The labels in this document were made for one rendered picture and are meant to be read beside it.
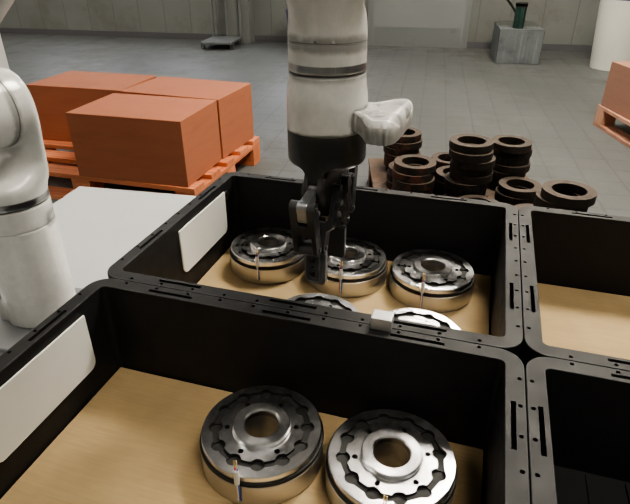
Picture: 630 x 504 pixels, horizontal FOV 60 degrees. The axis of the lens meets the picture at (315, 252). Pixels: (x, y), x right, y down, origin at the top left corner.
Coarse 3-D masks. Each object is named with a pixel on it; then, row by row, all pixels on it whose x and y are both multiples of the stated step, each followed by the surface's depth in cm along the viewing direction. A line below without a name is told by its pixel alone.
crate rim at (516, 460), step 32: (96, 288) 52; (128, 288) 52; (160, 288) 52; (64, 320) 48; (288, 320) 48; (320, 320) 48; (448, 352) 44; (480, 352) 44; (512, 384) 41; (512, 416) 40; (512, 448) 37; (512, 480) 33
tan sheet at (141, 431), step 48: (144, 384) 55; (192, 384) 55; (96, 432) 50; (144, 432) 50; (192, 432) 50; (48, 480) 45; (96, 480) 45; (144, 480) 45; (192, 480) 45; (480, 480) 45
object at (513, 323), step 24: (216, 192) 73; (360, 192) 73; (384, 192) 72; (408, 192) 72; (144, 240) 60; (504, 240) 62; (120, 264) 56; (504, 264) 57; (168, 288) 52; (192, 288) 52; (216, 288) 52; (504, 288) 53; (312, 312) 49; (336, 312) 49; (360, 312) 49; (504, 312) 49; (456, 336) 46; (480, 336) 46; (504, 336) 46
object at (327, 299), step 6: (306, 294) 63; (312, 294) 63; (318, 294) 63; (324, 294) 63; (294, 300) 62; (300, 300) 63; (306, 300) 63; (312, 300) 62; (318, 300) 63; (324, 300) 63; (330, 300) 62; (336, 300) 62; (342, 300) 62; (330, 306) 62; (336, 306) 61; (342, 306) 62; (348, 306) 61
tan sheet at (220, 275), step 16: (224, 256) 77; (208, 272) 74; (224, 272) 74; (304, 272) 74; (224, 288) 70; (240, 288) 70; (256, 288) 70; (272, 288) 70; (288, 288) 70; (304, 288) 70; (384, 288) 70; (480, 288) 70; (352, 304) 67; (368, 304) 67; (384, 304) 67; (400, 304) 67; (480, 304) 67; (464, 320) 64; (480, 320) 64
